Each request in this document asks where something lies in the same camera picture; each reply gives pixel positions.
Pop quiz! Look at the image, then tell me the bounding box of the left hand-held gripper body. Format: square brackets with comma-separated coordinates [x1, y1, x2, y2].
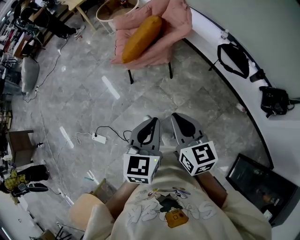
[123, 140, 163, 186]

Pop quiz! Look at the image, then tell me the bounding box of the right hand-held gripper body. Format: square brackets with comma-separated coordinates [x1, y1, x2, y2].
[173, 135, 219, 177]

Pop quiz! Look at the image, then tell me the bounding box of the orange pillow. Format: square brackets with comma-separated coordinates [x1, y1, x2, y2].
[121, 15, 163, 64]

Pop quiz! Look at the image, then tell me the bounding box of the pink padded seat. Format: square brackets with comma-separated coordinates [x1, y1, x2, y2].
[110, 0, 194, 85]

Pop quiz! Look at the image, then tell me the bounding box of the person's right forearm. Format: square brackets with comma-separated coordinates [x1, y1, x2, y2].
[195, 173, 228, 209]

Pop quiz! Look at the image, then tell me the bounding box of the person's left forearm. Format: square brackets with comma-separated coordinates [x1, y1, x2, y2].
[105, 181, 139, 221]

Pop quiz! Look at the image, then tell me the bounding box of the cream printed sweatshirt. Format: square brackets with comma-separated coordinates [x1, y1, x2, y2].
[83, 132, 273, 240]

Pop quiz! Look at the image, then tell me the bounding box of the black framed picture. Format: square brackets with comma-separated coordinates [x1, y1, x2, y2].
[225, 153, 300, 227]

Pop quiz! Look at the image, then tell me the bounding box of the beige round stool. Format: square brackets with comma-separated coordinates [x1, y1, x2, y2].
[68, 193, 106, 232]

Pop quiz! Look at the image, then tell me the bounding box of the long white power strip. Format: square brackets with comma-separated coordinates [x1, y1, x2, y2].
[57, 187, 74, 207]

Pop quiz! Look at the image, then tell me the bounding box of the black backpack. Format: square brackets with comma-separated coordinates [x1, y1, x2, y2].
[208, 43, 251, 79]

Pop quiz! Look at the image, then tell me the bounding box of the black cup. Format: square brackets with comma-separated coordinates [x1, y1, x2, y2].
[249, 68, 266, 83]

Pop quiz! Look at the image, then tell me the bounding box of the white curved bench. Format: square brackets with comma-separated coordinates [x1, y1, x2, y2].
[182, 0, 300, 195]

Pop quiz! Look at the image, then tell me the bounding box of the dark wooden stool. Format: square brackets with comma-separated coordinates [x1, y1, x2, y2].
[7, 129, 35, 168]

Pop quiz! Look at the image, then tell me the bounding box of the round white side table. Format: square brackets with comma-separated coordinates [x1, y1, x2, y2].
[96, 0, 139, 36]

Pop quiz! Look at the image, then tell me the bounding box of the grey floor cushion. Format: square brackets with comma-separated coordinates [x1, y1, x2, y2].
[21, 57, 40, 93]

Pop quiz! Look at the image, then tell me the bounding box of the wooden table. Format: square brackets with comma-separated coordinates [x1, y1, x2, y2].
[67, 0, 97, 30]

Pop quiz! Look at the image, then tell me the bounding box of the black power strip cable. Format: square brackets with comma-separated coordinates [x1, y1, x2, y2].
[96, 126, 131, 144]

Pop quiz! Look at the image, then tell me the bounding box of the white floor cable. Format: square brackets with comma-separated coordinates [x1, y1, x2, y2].
[55, 132, 93, 160]

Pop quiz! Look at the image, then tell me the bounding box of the black camera bag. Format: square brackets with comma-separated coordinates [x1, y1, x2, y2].
[258, 86, 295, 118]

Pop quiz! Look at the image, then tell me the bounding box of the long black floor cable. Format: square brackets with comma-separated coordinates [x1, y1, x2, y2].
[22, 38, 69, 103]

